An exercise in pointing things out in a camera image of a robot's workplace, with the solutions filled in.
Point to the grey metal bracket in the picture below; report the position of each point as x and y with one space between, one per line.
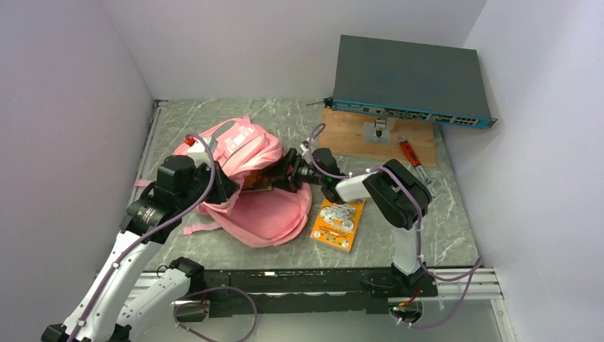
378 131

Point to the wooden board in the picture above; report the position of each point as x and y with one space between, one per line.
350 134

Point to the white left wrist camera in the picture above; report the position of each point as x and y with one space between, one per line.
202 152

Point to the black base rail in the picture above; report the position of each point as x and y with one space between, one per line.
372 290

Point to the pink student backpack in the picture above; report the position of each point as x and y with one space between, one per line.
242 150

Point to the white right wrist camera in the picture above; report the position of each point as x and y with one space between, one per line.
304 149

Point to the blue network switch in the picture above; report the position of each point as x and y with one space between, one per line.
413 81

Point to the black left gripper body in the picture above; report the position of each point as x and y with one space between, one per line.
216 194

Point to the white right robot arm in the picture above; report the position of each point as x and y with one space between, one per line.
401 197

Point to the orange adjustable wrench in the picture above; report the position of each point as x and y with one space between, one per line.
412 157

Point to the dark green book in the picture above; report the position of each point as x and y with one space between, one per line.
258 181

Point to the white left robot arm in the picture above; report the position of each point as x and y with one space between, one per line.
105 313

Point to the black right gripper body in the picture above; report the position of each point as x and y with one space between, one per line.
301 172

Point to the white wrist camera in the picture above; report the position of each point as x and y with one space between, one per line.
202 152
304 149

